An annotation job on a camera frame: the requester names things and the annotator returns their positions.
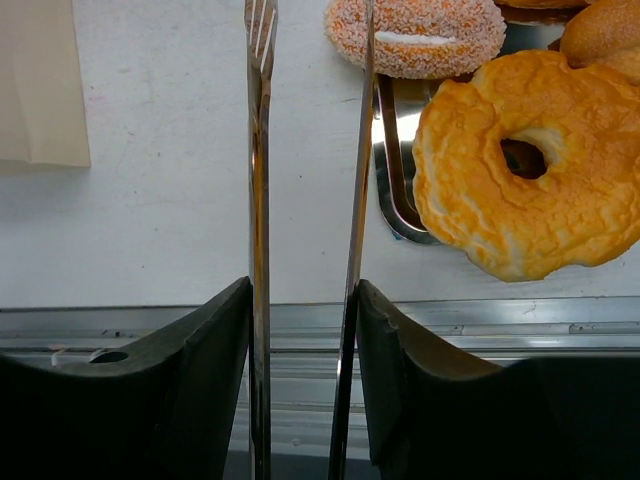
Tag metal baking tray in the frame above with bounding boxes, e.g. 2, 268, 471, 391
372, 10, 566, 245

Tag metal bread tongs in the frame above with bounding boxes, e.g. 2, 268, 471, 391
244, 1, 375, 479

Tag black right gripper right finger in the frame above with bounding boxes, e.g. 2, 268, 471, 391
357, 282, 639, 479

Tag golden oval fake loaf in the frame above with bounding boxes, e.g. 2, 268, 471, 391
560, 0, 639, 85

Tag beige paper bag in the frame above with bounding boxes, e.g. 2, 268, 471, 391
1, 1, 91, 175

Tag ring shaped fake bread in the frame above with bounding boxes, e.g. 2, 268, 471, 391
413, 50, 639, 282

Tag long baguette fake bread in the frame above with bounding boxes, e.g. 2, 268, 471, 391
495, 0, 589, 10

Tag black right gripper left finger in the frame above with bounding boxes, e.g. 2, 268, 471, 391
1, 278, 251, 479

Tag aluminium frame rail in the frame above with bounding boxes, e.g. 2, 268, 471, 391
1, 297, 639, 456

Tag pink sugared fake doughnut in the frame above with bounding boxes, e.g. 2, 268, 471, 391
323, 0, 507, 81

